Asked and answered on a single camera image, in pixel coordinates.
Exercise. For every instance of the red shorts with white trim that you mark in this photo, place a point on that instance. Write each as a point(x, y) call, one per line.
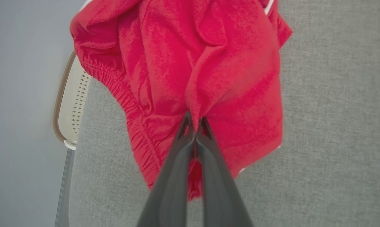
point(177, 63)

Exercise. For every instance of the cream perforated laundry basket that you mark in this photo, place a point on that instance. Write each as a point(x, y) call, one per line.
point(68, 107)

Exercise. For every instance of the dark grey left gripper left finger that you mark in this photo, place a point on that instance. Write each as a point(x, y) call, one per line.
point(174, 176)

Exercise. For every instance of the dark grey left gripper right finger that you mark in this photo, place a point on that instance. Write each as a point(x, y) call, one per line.
point(218, 186)

